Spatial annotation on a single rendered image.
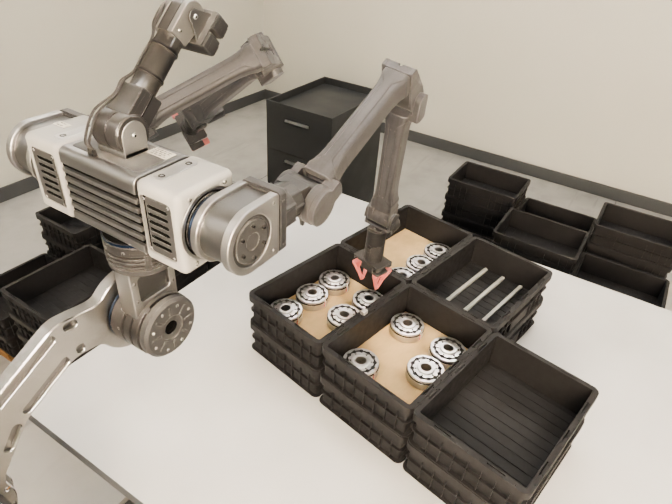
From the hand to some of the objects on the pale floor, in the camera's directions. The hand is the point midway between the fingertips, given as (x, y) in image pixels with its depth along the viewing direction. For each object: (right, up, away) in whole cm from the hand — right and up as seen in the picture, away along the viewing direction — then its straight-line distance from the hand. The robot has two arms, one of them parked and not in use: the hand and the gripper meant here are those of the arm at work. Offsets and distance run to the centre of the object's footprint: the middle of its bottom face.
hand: (369, 281), depth 164 cm
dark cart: (-21, +28, +201) cm, 204 cm away
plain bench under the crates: (+7, -81, +46) cm, 94 cm away
